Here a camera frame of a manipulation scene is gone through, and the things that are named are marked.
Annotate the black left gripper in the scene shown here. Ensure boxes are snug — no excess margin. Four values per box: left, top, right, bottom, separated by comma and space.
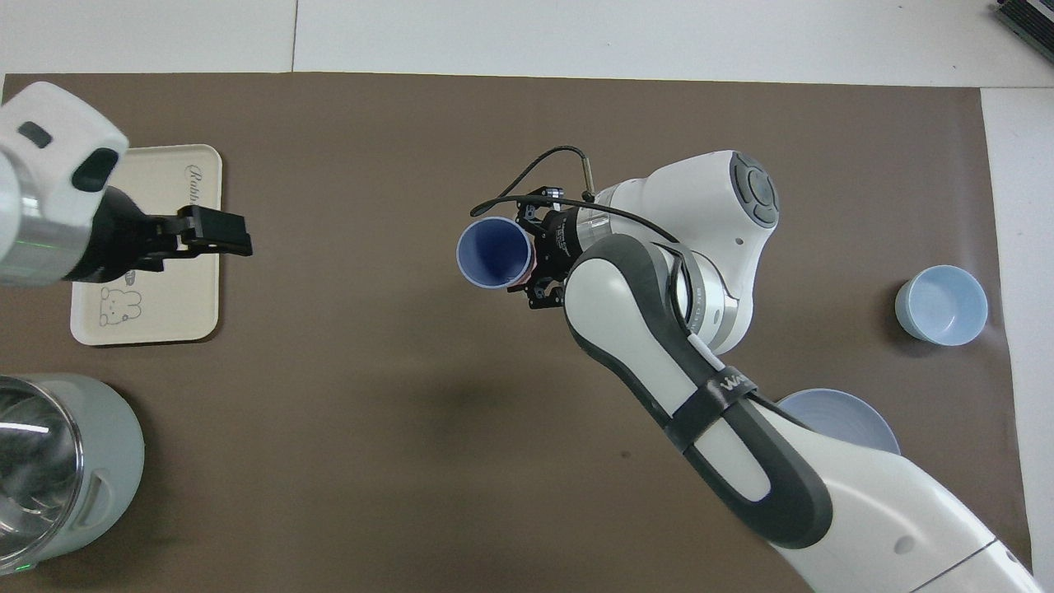
77, 187, 254, 283

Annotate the dark grey ribbed device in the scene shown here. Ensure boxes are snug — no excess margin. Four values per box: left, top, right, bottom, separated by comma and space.
992, 0, 1054, 55

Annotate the blue ribbed cup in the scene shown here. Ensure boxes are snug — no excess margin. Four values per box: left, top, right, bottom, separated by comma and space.
456, 216, 535, 292

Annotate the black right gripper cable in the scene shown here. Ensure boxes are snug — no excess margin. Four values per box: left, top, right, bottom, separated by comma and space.
469, 146, 681, 245

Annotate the pale green cooking pot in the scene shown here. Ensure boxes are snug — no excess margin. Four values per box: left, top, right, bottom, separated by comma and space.
0, 373, 146, 575

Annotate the light blue bowl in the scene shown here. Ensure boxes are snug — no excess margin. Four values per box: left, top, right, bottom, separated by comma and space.
894, 264, 989, 347

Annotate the cream tray with bear print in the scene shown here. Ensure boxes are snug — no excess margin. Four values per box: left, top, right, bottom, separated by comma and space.
69, 144, 223, 346

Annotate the light blue plate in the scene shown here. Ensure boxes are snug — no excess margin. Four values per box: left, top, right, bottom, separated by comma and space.
777, 388, 902, 456

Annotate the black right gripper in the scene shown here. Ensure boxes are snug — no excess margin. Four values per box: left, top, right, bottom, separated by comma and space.
516, 189, 595, 311

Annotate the brown table mat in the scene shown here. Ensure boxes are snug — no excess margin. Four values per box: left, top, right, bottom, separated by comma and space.
0, 72, 1037, 593

